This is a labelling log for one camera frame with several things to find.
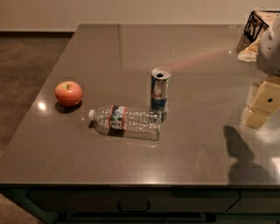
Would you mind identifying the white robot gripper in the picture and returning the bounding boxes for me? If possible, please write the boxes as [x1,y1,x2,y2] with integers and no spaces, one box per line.
[242,16,280,130]

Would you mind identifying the red bull can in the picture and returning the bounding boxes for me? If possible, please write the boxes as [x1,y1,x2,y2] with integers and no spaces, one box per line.
[150,67,172,114]

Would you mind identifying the clear plastic water bottle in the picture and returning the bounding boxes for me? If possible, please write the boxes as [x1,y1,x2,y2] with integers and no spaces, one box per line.
[88,105,162,141]

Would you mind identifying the red apple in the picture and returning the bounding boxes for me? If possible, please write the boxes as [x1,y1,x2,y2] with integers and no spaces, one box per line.
[54,81,82,108]

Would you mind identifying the black wire rack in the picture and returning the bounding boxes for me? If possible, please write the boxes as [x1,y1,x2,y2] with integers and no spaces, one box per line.
[244,10,280,42]

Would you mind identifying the cabinet drawer with handle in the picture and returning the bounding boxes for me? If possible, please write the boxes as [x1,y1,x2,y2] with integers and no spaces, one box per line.
[28,189,239,213]

